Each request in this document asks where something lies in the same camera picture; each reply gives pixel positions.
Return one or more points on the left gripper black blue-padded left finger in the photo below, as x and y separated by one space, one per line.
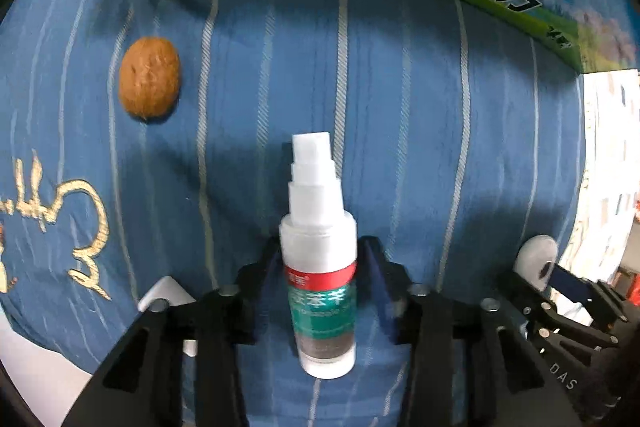
224 320

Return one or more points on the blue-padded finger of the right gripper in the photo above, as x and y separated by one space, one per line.
577 289

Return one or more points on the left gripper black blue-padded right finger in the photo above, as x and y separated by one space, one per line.
468 366

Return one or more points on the white spray bottle green label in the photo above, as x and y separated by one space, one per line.
318 240

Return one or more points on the round white jar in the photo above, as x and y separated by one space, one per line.
536 260

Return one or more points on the white rectangular eraser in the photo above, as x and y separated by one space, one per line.
162 332

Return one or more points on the checkered white blue cloth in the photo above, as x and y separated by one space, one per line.
610 184

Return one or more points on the blue striped bedspread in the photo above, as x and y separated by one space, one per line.
455 135

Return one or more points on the brown walnut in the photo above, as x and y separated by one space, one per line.
149 78

